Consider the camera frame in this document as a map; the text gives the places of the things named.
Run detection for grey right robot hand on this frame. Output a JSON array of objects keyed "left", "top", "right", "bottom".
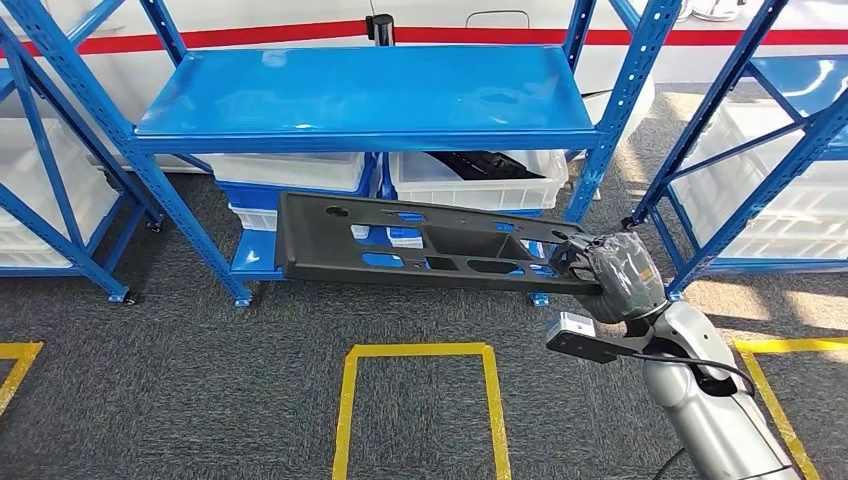
[{"left": 549, "top": 230, "right": 669, "bottom": 319}]

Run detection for black plastic panel part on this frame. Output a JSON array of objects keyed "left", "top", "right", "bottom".
[
  {"left": 427, "top": 150, "right": 548, "bottom": 182},
  {"left": 274, "top": 190, "right": 604, "bottom": 297}
]

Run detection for blue steel shelf rack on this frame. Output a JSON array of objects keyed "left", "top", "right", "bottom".
[
  {"left": 0, "top": 0, "right": 164, "bottom": 307},
  {"left": 622, "top": 0, "right": 848, "bottom": 299},
  {"left": 3, "top": 0, "right": 684, "bottom": 309}
]

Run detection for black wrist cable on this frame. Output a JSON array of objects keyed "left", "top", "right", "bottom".
[{"left": 622, "top": 351, "right": 757, "bottom": 399}]

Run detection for black hanging cable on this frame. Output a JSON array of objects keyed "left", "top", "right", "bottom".
[{"left": 652, "top": 447, "right": 688, "bottom": 480}]

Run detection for black cylindrical post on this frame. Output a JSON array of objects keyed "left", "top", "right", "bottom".
[{"left": 365, "top": 13, "right": 396, "bottom": 48}]

